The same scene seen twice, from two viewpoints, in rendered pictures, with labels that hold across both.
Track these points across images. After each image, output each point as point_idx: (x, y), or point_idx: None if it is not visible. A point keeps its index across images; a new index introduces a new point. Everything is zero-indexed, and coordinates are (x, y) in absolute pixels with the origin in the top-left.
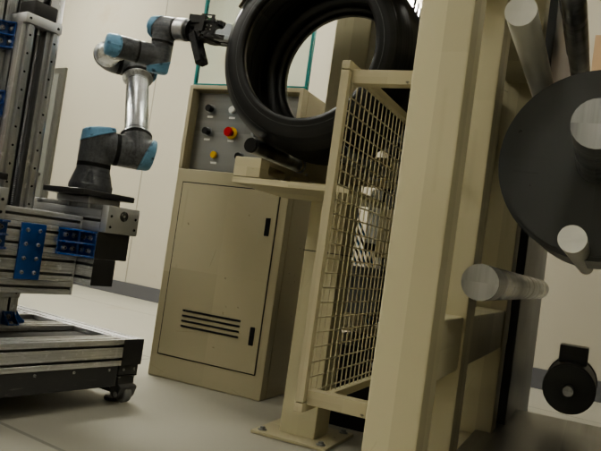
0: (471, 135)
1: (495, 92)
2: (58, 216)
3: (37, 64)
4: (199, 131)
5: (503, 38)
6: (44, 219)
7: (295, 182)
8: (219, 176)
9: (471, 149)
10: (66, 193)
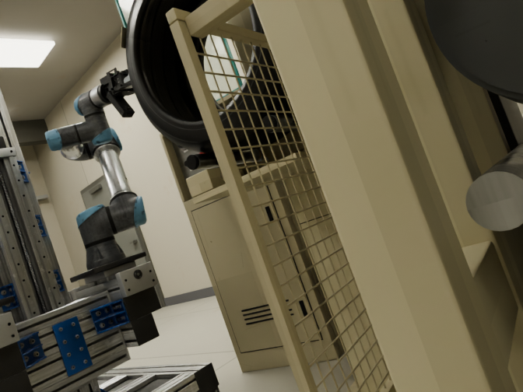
0: (383, 20)
1: None
2: (84, 302)
3: (10, 188)
4: (184, 166)
5: None
6: (71, 312)
7: (246, 176)
8: None
9: (391, 36)
10: (89, 276)
